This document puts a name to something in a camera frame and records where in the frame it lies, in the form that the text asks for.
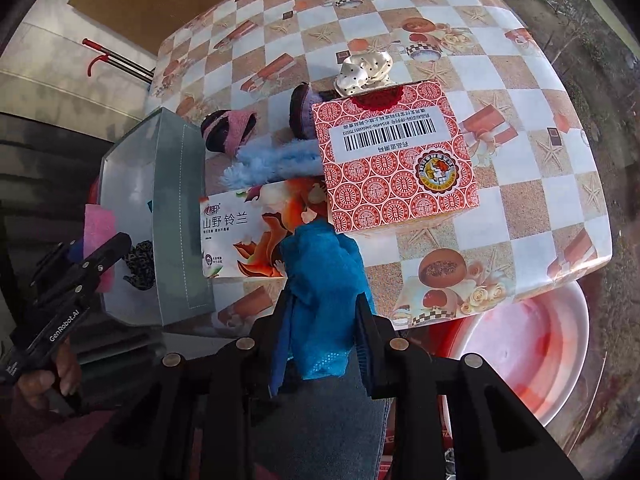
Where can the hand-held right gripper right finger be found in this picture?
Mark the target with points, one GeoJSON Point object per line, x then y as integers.
{"type": "Point", "coordinates": [366, 360]}

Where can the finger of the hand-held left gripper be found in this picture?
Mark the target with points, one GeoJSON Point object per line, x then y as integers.
{"type": "Point", "coordinates": [105, 252]}
{"type": "Point", "coordinates": [50, 262]}

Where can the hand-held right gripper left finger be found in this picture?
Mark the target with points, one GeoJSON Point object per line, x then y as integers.
{"type": "Point", "coordinates": [279, 355]}

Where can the grey cardboard box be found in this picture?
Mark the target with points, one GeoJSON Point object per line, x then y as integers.
{"type": "Point", "coordinates": [170, 220]}

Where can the dark sock with pink band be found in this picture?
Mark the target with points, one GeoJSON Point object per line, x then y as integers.
{"type": "Point", "coordinates": [227, 130]}

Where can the fluffy light blue sock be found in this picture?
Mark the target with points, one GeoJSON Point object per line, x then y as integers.
{"type": "Point", "coordinates": [270, 162]}

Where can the purple sock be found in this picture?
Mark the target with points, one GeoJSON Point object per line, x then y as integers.
{"type": "Point", "coordinates": [302, 110]}

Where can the person's left hand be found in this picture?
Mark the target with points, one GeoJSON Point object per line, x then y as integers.
{"type": "Point", "coordinates": [62, 370]}

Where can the pink cloth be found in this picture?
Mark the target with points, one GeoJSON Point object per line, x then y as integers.
{"type": "Point", "coordinates": [99, 240]}

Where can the leopard print cloth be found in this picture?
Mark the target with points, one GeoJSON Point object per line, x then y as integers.
{"type": "Point", "coordinates": [139, 262]}

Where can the person's jeans leg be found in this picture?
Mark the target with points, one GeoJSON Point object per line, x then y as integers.
{"type": "Point", "coordinates": [320, 430]}

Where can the floral tissue pack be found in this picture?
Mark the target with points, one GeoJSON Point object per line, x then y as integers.
{"type": "Point", "coordinates": [235, 230]}

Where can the pink plastic basin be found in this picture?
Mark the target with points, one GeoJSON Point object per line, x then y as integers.
{"type": "Point", "coordinates": [525, 350]}

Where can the red patterned box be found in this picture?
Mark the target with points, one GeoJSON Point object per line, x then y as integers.
{"type": "Point", "coordinates": [395, 160]}

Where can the checkered tablecloth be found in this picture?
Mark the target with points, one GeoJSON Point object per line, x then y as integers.
{"type": "Point", "coordinates": [500, 85]}

